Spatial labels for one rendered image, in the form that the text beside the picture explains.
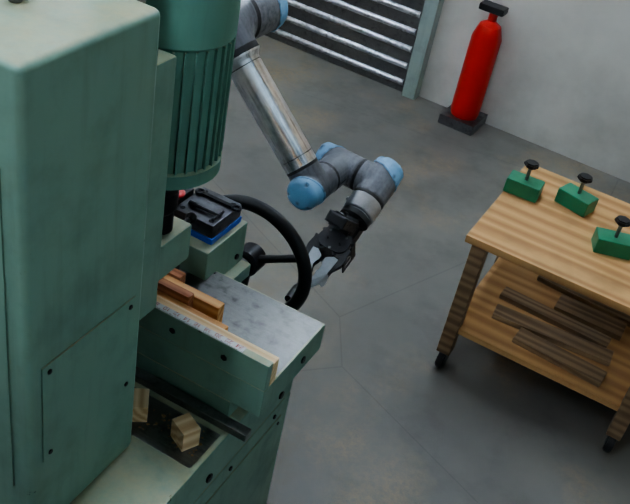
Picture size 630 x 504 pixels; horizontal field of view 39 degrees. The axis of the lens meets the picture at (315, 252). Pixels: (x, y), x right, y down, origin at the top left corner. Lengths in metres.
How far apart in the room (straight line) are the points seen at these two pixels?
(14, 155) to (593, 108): 3.60
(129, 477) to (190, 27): 0.68
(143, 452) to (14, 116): 0.70
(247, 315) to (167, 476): 0.31
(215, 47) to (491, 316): 1.88
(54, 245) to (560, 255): 1.86
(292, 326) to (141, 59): 0.67
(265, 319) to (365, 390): 1.25
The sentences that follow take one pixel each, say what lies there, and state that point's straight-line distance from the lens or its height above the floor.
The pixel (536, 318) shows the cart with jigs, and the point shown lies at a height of 0.18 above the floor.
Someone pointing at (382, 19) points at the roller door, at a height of 0.33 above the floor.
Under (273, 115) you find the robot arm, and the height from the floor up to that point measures 1.04.
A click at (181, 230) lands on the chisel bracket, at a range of 1.43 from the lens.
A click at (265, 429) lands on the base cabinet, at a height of 0.68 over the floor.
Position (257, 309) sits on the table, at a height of 0.90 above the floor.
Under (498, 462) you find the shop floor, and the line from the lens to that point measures 2.71.
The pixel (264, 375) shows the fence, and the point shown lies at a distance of 1.39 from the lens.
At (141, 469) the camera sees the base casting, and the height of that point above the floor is 0.80.
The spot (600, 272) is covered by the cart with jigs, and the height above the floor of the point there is 0.53.
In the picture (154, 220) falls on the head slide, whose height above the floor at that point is 1.18.
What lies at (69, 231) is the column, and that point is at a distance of 1.03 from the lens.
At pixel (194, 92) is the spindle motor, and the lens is 1.21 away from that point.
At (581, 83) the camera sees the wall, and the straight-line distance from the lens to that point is 4.29.
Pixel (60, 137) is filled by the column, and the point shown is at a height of 1.42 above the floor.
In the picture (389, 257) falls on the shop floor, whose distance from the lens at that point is 3.33.
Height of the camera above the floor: 1.90
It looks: 36 degrees down
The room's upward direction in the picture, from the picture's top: 12 degrees clockwise
